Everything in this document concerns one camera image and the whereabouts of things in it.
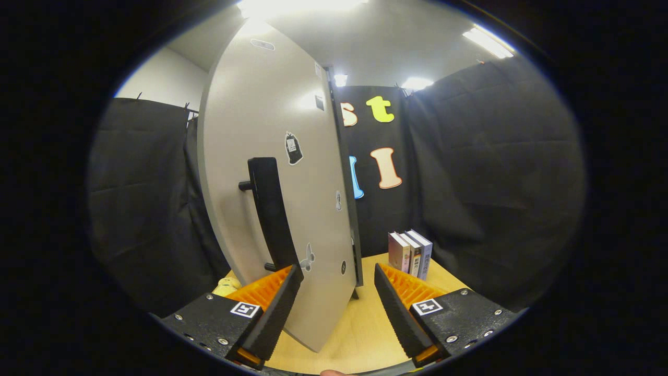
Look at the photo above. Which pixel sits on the small ceiling light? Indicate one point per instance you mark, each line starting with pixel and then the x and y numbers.
pixel 417 83
pixel 340 80

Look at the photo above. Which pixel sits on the brown spine book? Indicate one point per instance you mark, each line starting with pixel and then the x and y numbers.
pixel 415 258

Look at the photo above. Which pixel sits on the beige cabinet door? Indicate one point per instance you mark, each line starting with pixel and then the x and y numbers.
pixel 235 115

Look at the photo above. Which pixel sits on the large ceiling light panel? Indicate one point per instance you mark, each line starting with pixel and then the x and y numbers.
pixel 297 7

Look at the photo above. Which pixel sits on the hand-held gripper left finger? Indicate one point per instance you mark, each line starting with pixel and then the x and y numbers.
pixel 276 313

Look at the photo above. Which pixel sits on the dark grey cabinet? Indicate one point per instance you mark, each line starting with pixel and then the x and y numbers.
pixel 357 250

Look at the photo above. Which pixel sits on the grey blue book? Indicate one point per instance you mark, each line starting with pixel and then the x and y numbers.
pixel 425 256

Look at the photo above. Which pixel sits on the yellow plush toy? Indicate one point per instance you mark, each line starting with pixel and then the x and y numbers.
pixel 227 286

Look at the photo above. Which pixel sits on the long ceiling light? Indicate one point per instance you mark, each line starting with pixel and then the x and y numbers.
pixel 488 42

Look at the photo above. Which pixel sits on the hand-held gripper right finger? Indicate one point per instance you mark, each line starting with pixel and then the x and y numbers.
pixel 399 313

